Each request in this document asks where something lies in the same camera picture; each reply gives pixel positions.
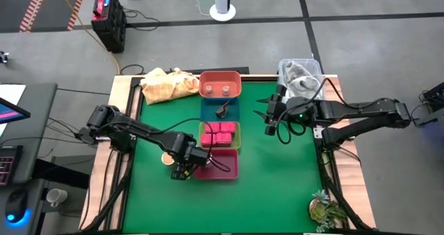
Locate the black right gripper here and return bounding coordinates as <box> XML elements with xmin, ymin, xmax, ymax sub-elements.
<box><xmin>253</xmin><ymin>85</ymin><xmax>322</xmax><ymax>137</ymax></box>

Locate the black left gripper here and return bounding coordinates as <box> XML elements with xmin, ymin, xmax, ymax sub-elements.
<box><xmin>170</xmin><ymin>132</ymin><xmax>211</xmax><ymax>182</ymax></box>

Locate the red-lid smoked paprika tin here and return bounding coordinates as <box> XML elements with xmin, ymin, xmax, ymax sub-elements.
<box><xmin>204</xmin><ymin>121</ymin><xmax>221</xmax><ymax>135</ymax></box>
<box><xmin>200</xmin><ymin>133</ymin><xmax>218</xmax><ymax>148</ymax></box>

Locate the brown spice pouch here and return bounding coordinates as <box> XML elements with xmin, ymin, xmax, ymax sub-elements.
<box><xmin>214</xmin><ymin>100</ymin><xmax>231</xmax><ymax>120</ymax></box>

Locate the gold-lid spice jar pale label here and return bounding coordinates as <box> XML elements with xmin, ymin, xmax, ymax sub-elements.
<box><xmin>160</xmin><ymin>151</ymin><xmax>176</xmax><ymax>168</ymax></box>

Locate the green plastic bin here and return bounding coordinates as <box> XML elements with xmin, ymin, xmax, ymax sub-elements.
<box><xmin>198</xmin><ymin>121</ymin><xmax>242</xmax><ymax>150</ymax></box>

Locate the grey cloth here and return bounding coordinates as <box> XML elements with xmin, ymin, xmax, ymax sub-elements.
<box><xmin>284</xmin><ymin>60</ymin><xmax>322</xmax><ymax>100</ymax></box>

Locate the pink plastic bin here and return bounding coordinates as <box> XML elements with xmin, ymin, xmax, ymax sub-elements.
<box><xmin>193</xmin><ymin>148</ymin><xmax>240</xmax><ymax>181</ymax></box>

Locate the orange plastic bin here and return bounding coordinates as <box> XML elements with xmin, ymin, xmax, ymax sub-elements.
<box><xmin>198</xmin><ymin>70</ymin><xmax>243</xmax><ymax>100</ymax></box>

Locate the blue plastic bin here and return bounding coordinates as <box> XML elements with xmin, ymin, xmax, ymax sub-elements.
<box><xmin>200</xmin><ymin>96</ymin><xmax>241</xmax><ymax>123</ymax></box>

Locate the clear plastic storage container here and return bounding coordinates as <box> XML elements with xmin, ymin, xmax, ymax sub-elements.
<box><xmin>277</xmin><ymin>58</ymin><xmax>325</xmax><ymax>101</ymax></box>

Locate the yellow checked cloth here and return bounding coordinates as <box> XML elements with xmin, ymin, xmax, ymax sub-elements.
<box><xmin>139</xmin><ymin>67</ymin><xmax>201</xmax><ymax>106</ymax></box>

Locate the white tower fan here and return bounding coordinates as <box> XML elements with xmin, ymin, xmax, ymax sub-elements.
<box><xmin>209</xmin><ymin>0</ymin><xmax>237</xmax><ymax>23</ymax></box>

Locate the potted succulent plant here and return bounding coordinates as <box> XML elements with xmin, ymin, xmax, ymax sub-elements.
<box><xmin>308</xmin><ymin>189</ymin><xmax>348</xmax><ymax>234</ymax></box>

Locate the white mug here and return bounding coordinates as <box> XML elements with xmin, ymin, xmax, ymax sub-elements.
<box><xmin>45</xmin><ymin>187</ymin><xmax>69</xmax><ymax>209</ymax></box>

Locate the grey desk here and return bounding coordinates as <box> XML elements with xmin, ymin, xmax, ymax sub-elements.
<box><xmin>0</xmin><ymin>82</ymin><xmax>59</xmax><ymax>235</ymax></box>

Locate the black floor device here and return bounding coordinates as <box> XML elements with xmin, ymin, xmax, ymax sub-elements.
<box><xmin>411</xmin><ymin>81</ymin><xmax>444</xmax><ymax>128</ymax></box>

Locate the black computer mouse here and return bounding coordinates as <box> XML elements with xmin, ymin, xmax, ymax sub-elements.
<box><xmin>4</xmin><ymin>188</ymin><xmax>31</xmax><ymax>226</ymax></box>

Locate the black and red toolbox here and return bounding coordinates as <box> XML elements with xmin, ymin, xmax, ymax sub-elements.
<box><xmin>90</xmin><ymin>0</ymin><xmax>128</xmax><ymax>54</ymax></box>

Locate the backlit keyboard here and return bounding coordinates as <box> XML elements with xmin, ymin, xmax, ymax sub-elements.
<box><xmin>0</xmin><ymin>144</ymin><xmax>24</xmax><ymax>187</ymax></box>

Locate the computer monitor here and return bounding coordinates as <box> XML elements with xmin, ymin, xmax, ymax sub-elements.
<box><xmin>0</xmin><ymin>96</ymin><xmax>32</xmax><ymax>125</ymax></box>

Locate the white paper sheet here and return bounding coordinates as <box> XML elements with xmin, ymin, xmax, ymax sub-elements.
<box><xmin>0</xmin><ymin>83</ymin><xmax>28</xmax><ymax>106</ymax></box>

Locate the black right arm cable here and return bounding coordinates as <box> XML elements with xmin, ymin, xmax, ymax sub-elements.
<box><xmin>275</xmin><ymin>77</ymin><xmax>388</xmax><ymax>146</ymax></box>

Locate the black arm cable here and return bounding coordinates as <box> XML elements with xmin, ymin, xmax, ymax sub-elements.
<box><xmin>275</xmin><ymin>77</ymin><xmax>388</xmax><ymax>146</ymax></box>
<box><xmin>151</xmin><ymin>117</ymin><xmax>232</xmax><ymax>174</ymax></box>

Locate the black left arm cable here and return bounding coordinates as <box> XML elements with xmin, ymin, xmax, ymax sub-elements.
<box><xmin>151</xmin><ymin>117</ymin><xmax>232</xmax><ymax>174</ymax></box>

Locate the black aluminium table frame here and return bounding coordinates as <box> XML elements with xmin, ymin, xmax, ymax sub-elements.
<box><xmin>78</xmin><ymin>67</ymin><xmax>376</xmax><ymax>235</ymax></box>

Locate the black floor cable loop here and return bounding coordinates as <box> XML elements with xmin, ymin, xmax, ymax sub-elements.
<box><xmin>119</xmin><ymin>63</ymin><xmax>146</xmax><ymax>76</ymax></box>

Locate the yellow floor cable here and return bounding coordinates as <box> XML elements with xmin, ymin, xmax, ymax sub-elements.
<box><xmin>54</xmin><ymin>0</ymin><xmax>121</xmax><ymax>75</ymax></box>

